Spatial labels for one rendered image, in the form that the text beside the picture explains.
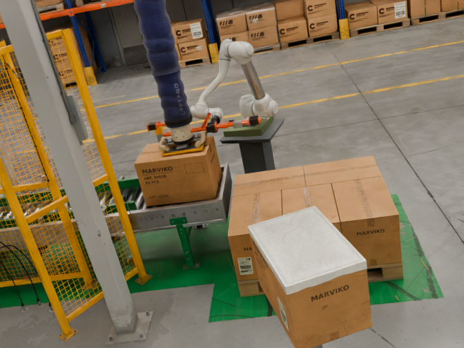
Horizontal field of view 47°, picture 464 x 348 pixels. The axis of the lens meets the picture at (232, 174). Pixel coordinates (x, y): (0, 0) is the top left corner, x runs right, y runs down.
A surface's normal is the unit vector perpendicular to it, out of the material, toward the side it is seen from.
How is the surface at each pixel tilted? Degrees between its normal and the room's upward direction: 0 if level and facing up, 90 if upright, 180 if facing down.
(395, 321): 0
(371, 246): 90
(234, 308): 0
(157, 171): 90
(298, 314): 90
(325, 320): 90
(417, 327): 0
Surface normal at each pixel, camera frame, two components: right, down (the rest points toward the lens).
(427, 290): -0.18, -0.89
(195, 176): -0.12, 0.44
